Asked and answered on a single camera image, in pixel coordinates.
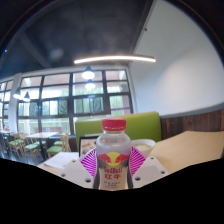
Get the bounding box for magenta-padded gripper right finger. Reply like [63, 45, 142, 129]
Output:
[128, 145, 169, 189]

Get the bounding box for large black-framed window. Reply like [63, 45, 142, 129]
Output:
[0, 69, 134, 136]

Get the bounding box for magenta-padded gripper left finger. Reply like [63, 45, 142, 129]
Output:
[60, 147, 100, 190]

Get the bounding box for long curved ceiling light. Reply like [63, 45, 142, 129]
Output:
[73, 54, 157, 65]

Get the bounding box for black tablet with stickers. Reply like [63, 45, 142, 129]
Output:
[78, 134, 101, 158]

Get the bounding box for group of black pendant lamps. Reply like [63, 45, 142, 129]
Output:
[13, 65, 97, 103]

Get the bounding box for green upholstered bench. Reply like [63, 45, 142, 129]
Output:
[74, 111, 163, 151]

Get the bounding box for white paper sheets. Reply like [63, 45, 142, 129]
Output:
[43, 151, 80, 169]

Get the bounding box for light wooden dining table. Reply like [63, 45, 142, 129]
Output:
[25, 131, 59, 158]

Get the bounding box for group of green-seated wooden chairs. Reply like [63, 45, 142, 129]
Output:
[0, 131, 73, 164]

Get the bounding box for red-capped clear drink bottle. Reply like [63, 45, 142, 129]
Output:
[92, 117, 133, 191]

